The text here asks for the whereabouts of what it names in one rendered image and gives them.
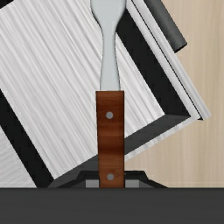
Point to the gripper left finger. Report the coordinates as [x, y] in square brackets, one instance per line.
[90, 176]

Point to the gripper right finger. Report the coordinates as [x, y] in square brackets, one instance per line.
[134, 176]

